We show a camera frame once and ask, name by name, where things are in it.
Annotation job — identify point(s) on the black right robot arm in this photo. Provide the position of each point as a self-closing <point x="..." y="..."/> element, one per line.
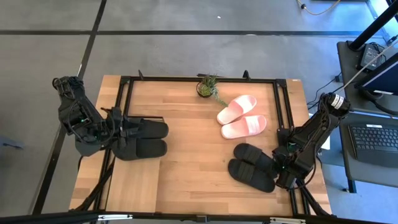
<point x="314" y="130"/>

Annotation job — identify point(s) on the black rig crossbar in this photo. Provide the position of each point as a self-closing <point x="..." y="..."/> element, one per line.
<point x="46" y="217"/>

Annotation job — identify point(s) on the black slanted pole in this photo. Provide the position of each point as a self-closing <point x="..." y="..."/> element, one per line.
<point x="373" y="26"/>

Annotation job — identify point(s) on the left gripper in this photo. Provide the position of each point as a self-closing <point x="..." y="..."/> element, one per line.
<point x="118" y="130"/>

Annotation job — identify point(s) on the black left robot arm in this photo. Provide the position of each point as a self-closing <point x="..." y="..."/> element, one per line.
<point x="77" y="115"/>

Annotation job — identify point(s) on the potted green succulent plant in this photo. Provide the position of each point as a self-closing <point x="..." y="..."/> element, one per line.
<point x="205" y="90"/>

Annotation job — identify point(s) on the black rubber slide sandal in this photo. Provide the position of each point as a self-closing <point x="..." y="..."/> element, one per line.
<point x="149" y="149"/>
<point x="155" y="129"/>
<point x="248" y="175"/>
<point x="248" y="152"/>

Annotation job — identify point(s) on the grey desk top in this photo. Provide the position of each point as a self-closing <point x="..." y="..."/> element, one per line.
<point x="357" y="77"/>
<point x="373" y="177"/>

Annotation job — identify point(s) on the dark flat monitor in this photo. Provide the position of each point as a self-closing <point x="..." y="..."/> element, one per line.
<point x="385" y="79"/>

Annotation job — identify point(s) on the small dark blurred object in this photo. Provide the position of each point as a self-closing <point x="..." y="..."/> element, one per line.
<point x="11" y="144"/>

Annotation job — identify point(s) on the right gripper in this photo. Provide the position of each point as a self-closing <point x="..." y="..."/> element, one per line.
<point x="292" y="161"/>

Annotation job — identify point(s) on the white box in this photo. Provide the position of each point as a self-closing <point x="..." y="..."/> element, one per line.
<point x="326" y="143"/>

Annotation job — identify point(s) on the black computer keyboard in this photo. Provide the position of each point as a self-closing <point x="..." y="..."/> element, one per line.
<point x="373" y="140"/>

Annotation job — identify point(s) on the black power adapter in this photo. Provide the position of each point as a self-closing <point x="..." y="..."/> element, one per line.
<point x="370" y="54"/>

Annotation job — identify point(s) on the pink rubber slide sandal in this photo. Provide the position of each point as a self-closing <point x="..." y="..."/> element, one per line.
<point x="236" y="109"/>
<point x="245" y="127"/>

